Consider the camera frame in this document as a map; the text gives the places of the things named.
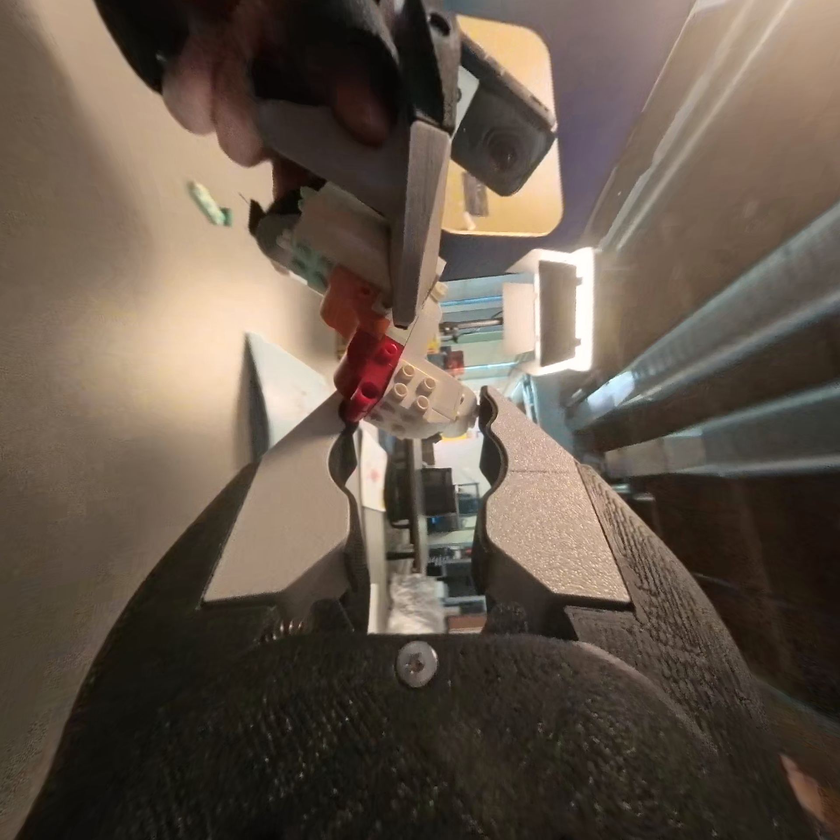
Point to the person's left hand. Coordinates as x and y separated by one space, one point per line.
223 98

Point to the open instruction booklet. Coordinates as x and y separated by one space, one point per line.
282 387

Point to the beige rounded light panel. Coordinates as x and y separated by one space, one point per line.
525 220

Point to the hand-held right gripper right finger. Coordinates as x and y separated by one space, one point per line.
558 525

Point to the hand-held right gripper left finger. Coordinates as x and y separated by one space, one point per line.
282 525

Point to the pale green lego plate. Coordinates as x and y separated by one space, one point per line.
205 199

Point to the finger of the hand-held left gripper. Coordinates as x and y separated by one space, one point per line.
423 216

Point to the studio light panel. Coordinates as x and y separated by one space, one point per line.
564 308

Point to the large silver spiral duct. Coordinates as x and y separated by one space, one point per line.
722 341

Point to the dark blue backdrop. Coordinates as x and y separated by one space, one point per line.
623 98

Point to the white and red lego model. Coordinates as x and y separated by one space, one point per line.
367 374

